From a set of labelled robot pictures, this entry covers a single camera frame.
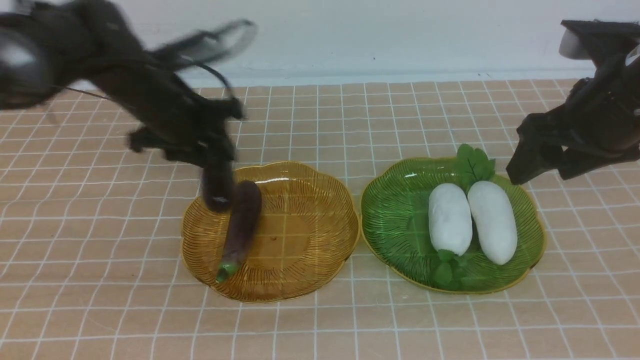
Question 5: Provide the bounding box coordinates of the amber glass plate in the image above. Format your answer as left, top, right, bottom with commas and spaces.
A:
182, 161, 361, 303

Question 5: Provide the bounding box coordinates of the white radish with leaves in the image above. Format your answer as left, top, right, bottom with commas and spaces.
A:
455, 143, 518, 265

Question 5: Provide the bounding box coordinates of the purple eggplant green stem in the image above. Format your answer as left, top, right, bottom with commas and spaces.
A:
215, 180, 262, 284

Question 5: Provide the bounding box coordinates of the green glass plate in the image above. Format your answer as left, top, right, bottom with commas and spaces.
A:
361, 155, 547, 294

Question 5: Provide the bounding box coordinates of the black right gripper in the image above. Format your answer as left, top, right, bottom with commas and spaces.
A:
506, 55, 640, 186

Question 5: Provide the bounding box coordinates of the white radish in plate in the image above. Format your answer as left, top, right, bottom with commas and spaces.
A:
428, 183, 473, 256

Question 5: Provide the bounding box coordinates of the purple eggplant brown stem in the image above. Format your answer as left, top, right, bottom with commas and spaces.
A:
201, 161, 235, 213

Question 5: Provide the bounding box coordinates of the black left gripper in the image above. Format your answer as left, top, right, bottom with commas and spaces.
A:
90, 64, 245, 167

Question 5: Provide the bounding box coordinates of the orange checkered tablecloth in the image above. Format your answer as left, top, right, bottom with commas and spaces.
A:
0, 79, 640, 360

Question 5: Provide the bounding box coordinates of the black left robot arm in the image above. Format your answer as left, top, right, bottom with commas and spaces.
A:
1, 0, 256, 167

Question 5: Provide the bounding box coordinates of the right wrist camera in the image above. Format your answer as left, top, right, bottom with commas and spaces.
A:
558, 19, 640, 68

